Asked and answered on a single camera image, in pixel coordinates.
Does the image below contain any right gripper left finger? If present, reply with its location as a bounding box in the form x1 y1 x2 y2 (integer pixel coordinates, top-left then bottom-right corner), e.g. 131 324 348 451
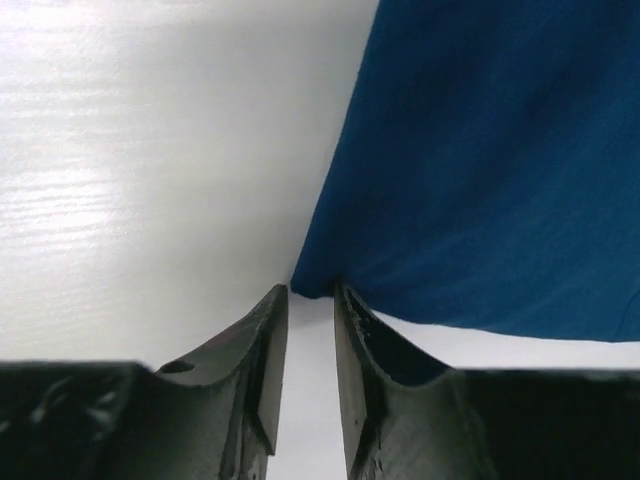
1 285 288 479

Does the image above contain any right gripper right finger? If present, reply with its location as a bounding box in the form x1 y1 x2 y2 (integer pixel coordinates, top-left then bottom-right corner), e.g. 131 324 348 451
334 282 639 480

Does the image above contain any dark blue printed t-shirt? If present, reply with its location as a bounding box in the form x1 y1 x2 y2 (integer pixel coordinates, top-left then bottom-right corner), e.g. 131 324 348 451
291 0 639 342

